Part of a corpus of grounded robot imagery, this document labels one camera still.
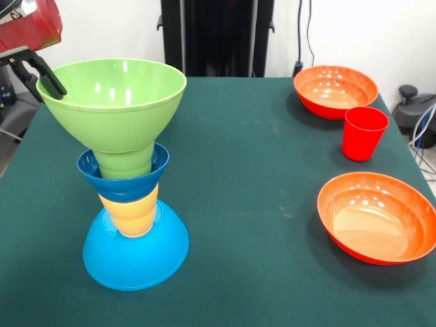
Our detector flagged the green stepped plastic cup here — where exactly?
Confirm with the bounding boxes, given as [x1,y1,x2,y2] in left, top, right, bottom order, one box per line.
[91,143,155,181]

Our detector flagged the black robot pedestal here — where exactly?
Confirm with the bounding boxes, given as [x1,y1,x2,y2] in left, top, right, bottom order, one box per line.
[157,0,276,78]

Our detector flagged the black equipment box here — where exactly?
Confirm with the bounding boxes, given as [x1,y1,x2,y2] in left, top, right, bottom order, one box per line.
[0,64,18,110]

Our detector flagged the light blue plastic bowl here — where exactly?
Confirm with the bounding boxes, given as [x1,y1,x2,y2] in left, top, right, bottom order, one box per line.
[82,199,190,292]

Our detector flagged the light green plastic bowl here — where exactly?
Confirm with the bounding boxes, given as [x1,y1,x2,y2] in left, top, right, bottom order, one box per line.
[35,58,187,155]

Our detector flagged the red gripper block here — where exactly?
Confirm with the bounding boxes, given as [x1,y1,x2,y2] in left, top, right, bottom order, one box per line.
[0,0,67,104]

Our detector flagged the dark blue plastic bowl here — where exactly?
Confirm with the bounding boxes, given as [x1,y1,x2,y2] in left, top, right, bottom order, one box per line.
[76,142,170,203]

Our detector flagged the red plastic cup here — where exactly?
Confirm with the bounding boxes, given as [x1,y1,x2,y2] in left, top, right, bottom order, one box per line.
[341,106,390,162]

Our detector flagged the black wall cable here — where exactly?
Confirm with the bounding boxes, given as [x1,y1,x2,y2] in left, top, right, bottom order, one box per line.
[293,0,316,78]

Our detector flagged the dark green tablecloth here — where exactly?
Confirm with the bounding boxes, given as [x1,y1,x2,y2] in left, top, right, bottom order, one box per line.
[0,74,436,327]

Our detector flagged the orange plastic bowl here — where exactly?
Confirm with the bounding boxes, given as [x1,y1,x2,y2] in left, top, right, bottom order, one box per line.
[293,65,379,121]
[316,172,436,266]

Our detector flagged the blue and white cables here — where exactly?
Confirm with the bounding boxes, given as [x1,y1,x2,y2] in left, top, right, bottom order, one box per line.
[410,104,436,174]

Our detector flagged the yellow stepped plastic cup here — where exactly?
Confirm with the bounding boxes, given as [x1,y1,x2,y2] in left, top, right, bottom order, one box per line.
[97,183,159,238]

